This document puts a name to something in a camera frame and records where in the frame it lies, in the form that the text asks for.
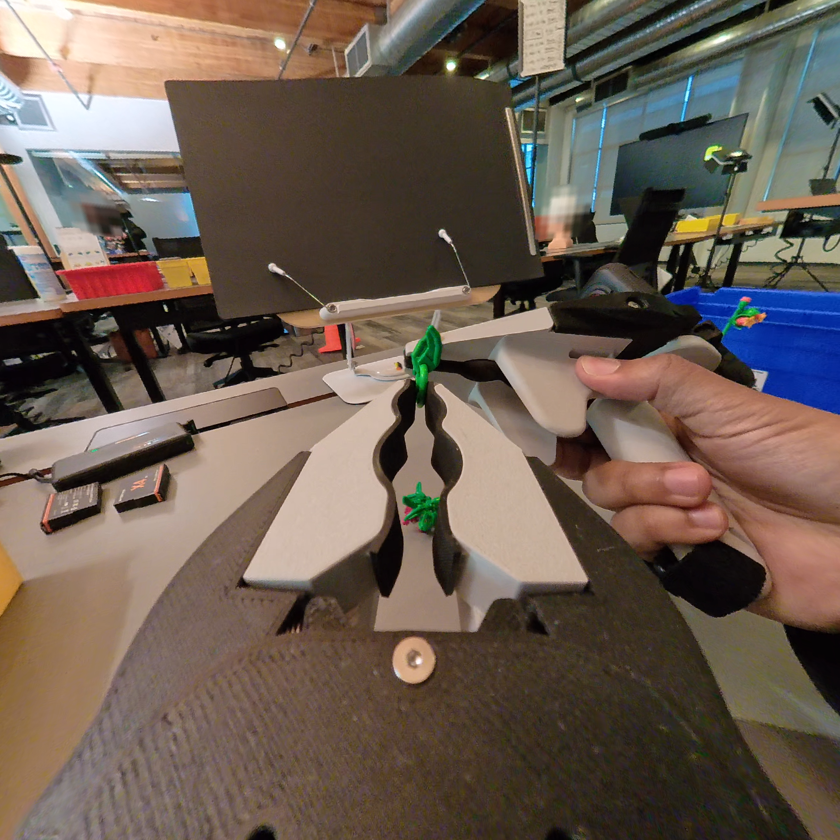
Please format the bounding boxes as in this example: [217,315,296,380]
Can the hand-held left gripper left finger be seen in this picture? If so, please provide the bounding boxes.
[241,379,416,599]

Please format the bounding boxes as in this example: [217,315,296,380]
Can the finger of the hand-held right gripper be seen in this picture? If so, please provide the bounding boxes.
[420,333,593,463]
[405,306,560,368]

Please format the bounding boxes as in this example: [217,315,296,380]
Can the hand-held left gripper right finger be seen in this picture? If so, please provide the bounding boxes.
[425,382,590,630]

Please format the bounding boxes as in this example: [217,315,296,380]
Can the green toy leaf stem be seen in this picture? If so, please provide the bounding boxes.
[403,325,444,408]

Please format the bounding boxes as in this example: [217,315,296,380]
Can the person's right forearm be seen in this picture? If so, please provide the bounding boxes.
[784,622,840,697]

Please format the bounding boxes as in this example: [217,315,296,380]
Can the person's right hand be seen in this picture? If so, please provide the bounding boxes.
[551,354,840,634]

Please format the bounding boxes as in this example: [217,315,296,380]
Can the toy flower plant brown bloom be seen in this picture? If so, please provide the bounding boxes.
[400,482,442,534]

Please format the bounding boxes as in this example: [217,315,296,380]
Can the white book stand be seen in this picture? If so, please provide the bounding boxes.
[268,228,503,406]

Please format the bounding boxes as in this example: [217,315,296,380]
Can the black high-back office chair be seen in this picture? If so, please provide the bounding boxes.
[616,187,688,290]

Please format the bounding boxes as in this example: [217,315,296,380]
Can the toy flower stem with blooms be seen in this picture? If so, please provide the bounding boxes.
[722,297,769,333]

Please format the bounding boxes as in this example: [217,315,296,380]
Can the flat yellow tray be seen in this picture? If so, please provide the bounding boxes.
[676,213,741,235]

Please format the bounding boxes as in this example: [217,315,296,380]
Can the long wooden desk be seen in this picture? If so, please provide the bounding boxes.
[538,220,778,293]

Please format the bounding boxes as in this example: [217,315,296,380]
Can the large black monitor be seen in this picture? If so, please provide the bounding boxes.
[610,113,750,217]

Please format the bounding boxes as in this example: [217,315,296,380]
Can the blue plastic bin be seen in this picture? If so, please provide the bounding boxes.
[666,287,840,416]

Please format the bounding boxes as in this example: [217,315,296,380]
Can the black board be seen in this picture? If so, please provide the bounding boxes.
[164,74,546,321]

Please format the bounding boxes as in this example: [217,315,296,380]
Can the light on tripod stand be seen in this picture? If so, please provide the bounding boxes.
[703,146,753,293]

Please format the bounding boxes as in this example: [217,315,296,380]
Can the black power bank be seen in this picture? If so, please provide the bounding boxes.
[51,421,196,493]

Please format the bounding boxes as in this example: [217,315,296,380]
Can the raised wooden desk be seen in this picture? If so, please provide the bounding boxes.
[755,193,840,214]

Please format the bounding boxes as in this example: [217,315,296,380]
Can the small yellow bin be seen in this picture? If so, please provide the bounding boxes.
[156,257,212,288]

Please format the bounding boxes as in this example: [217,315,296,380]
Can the wooden desk black legs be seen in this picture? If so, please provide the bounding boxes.
[0,282,217,421]

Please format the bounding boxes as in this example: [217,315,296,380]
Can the studio lamp on stand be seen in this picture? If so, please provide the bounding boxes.
[807,92,840,198]

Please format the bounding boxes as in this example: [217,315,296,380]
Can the white paper sign on pole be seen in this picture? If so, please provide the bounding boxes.
[518,0,567,78]

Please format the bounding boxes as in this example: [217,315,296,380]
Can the large yellow bin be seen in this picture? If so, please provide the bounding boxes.
[0,543,25,618]

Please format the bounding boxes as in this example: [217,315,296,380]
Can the red plastic basket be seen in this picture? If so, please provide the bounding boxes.
[58,261,165,301]

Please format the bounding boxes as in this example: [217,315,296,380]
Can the white printed carton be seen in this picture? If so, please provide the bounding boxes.
[56,226,109,270]

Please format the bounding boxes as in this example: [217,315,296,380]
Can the black orange camera battery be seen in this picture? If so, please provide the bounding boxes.
[41,481,105,534]
[113,462,173,514]

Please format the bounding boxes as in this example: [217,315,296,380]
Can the long silver ceiling duct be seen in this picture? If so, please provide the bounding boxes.
[512,0,840,109]

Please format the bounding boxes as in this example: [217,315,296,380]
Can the wide silver ceiling duct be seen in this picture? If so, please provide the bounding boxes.
[367,0,488,74]

